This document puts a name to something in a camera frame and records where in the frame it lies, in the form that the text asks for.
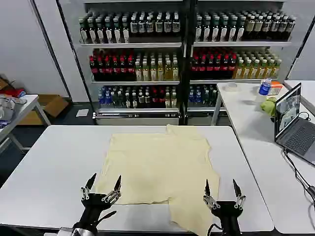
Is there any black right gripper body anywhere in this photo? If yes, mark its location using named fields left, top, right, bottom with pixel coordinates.
left=211, top=201, right=245, bottom=236

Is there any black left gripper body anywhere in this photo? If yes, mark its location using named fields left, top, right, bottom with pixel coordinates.
left=73, top=193, right=116, bottom=231

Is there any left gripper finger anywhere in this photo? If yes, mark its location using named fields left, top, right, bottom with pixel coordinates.
left=81, top=173, right=97, bottom=201
left=101, top=175, right=123, bottom=204

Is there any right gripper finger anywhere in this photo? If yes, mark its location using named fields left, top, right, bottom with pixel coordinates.
left=232, top=178, right=247, bottom=210
left=203, top=179, right=221, bottom=210

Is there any cream yellow shirt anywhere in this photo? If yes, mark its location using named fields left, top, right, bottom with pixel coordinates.
left=94, top=124, right=221, bottom=236

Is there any white side table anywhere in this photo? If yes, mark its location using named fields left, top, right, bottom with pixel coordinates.
left=211, top=82, right=315, bottom=235

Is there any white paper sheet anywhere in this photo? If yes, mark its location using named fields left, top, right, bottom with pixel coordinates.
left=75, top=108, right=90, bottom=118

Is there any grey open laptop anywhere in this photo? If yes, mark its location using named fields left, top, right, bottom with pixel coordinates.
left=274, top=83, right=315, bottom=166

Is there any brown cardboard box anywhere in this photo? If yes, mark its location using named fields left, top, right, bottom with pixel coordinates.
left=18, top=94, right=70, bottom=125

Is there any green crumpled cloth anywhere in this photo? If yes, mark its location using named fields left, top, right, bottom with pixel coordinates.
left=260, top=96, right=278, bottom=118

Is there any grey cluttered table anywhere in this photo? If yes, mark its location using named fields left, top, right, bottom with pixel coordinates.
left=0, top=94, right=51, bottom=153

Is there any blue label water bottle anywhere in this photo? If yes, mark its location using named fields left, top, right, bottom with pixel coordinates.
left=255, top=78, right=272, bottom=103

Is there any orange lidded box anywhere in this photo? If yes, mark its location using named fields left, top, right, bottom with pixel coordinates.
left=269, top=81, right=284, bottom=96

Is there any red packet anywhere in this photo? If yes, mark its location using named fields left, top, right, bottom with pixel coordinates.
left=0, top=88, right=27, bottom=99

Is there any shelf rack with bottles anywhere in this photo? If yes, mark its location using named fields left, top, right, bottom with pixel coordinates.
left=78, top=0, right=186, bottom=125
left=186, top=0, right=297, bottom=125

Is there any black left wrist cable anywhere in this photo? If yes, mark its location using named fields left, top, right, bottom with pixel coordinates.
left=94, top=210, right=118, bottom=225

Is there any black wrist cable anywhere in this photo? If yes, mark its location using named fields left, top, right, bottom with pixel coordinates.
left=206, top=223, right=223, bottom=235
left=94, top=210, right=118, bottom=225

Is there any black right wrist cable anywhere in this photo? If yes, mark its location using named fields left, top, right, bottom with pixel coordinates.
left=206, top=223, right=223, bottom=235

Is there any black laptop power cable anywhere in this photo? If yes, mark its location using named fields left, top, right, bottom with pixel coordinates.
left=283, top=147, right=315, bottom=205

